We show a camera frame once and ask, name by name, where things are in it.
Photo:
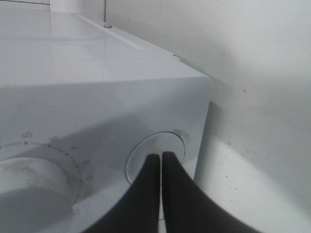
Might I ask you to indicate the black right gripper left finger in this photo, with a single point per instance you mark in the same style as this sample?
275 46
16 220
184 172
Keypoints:
138 209

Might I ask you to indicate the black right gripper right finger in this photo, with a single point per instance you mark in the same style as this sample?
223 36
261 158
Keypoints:
186 208

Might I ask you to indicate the lower white timer knob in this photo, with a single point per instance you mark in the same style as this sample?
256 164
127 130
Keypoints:
34 197

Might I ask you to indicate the white microwave oven body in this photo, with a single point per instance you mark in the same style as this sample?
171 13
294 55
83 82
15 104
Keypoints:
95 101

